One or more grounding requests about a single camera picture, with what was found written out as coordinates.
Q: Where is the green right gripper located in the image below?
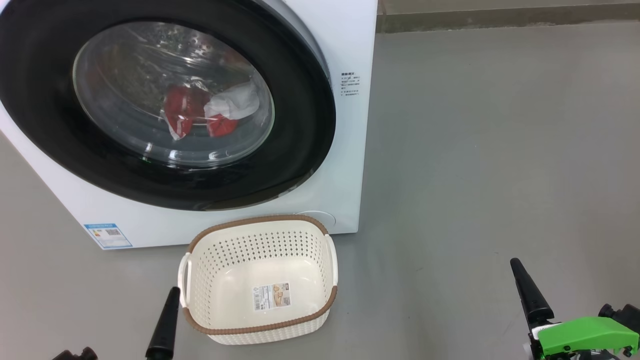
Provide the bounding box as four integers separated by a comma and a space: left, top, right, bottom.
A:
510, 257, 640, 360

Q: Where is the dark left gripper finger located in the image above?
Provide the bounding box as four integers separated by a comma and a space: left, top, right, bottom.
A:
145, 286, 181, 360

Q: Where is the red and white garment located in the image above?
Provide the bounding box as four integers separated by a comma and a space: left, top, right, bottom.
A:
203, 81, 261, 138
163, 84, 211, 141

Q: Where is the black round glass washer door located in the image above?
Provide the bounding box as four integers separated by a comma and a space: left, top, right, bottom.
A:
0, 0, 337, 212

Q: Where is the cream basket with brown rim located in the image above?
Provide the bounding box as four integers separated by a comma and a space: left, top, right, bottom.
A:
177, 215, 339, 346

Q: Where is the white printed product label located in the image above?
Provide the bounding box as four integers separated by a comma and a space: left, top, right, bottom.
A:
252, 282, 293, 312

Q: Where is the stainless steel washing machine drum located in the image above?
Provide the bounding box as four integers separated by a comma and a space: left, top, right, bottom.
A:
74, 22, 275, 166

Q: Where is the white washing machine body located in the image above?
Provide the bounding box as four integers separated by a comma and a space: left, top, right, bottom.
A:
0, 0, 379, 251

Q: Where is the blue energy label sticker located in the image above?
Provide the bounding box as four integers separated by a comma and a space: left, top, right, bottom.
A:
83, 223, 134, 250

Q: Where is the round white filter cover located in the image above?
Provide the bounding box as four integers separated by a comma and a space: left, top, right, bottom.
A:
295, 210, 337, 236

